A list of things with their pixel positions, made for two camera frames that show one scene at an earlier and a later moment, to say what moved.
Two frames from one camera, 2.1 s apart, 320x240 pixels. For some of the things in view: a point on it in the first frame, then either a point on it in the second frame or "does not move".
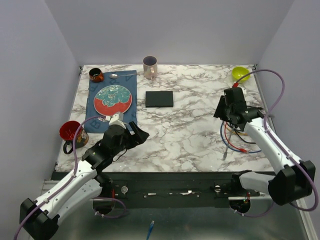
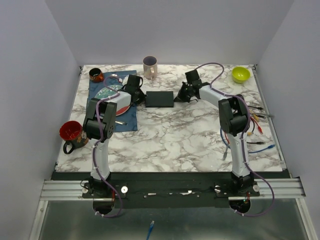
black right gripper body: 229,111 to 184,94
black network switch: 159,99 does not move
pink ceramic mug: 150,65 does not move
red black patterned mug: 67,132 does not move
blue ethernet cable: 235,150 does not move
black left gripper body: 121,147 to 140,96
